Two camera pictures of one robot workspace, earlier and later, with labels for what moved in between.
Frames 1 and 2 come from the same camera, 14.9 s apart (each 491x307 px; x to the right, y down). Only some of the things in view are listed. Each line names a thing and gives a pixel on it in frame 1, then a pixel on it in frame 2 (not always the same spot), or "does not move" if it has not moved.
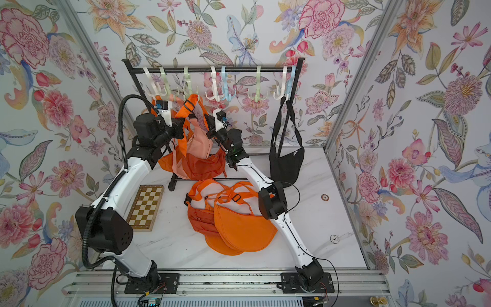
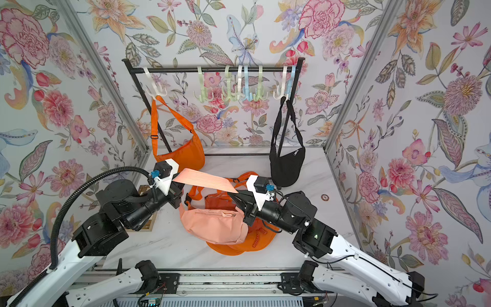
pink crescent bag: x=199 y=144 → x=222 y=226
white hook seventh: x=283 y=94 does not move
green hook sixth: x=256 y=98 does not move
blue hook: x=226 y=96 → x=249 y=96
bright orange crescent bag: x=215 y=240 → x=249 y=244
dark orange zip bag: x=202 y=220 → x=218 y=201
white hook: x=217 y=97 → x=240 y=94
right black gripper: x=214 y=134 → x=253 y=212
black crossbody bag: x=286 y=167 does not move
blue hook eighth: x=290 y=85 does not move
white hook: x=151 y=88 does not move
